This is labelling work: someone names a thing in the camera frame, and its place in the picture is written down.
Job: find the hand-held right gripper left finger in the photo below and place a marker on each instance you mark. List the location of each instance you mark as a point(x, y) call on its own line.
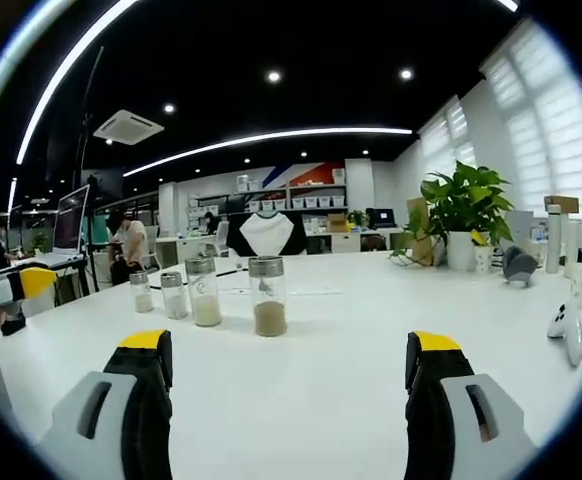
point(121, 400)

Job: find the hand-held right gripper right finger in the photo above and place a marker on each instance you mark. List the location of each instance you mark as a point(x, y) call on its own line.
point(451, 400)

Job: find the seasoning bottle with brown powder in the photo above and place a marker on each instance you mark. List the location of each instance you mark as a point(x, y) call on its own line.
point(269, 297)

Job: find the small seasoning bottle white powder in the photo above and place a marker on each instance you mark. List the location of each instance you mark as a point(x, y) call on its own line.
point(174, 297)
point(141, 292)

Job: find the tall seasoning bottle cream powder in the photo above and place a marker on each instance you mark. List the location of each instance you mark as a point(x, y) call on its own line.
point(204, 295)

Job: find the open silver laptop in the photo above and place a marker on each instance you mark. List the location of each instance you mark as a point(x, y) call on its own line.
point(68, 225)

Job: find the white game controller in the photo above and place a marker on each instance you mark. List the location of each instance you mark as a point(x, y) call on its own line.
point(567, 327)

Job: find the small patterned paper cup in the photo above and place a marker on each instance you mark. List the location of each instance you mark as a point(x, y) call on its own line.
point(482, 259)

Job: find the ceiling air conditioner vent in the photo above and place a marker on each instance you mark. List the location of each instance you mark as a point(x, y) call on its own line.
point(128, 126)

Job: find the green potted plant white pot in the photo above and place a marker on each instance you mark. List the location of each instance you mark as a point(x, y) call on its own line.
point(463, 205)

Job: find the computer monitor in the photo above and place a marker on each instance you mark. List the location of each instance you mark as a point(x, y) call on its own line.
point(382, 216)

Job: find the white and black shirt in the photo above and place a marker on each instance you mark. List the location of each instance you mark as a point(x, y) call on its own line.
point(266, 235)

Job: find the brown cardboard box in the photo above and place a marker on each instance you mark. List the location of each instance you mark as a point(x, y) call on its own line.
point(562, 202)

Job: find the wall shelf with white bins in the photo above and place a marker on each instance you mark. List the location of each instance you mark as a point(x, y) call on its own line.
point(291, 197)

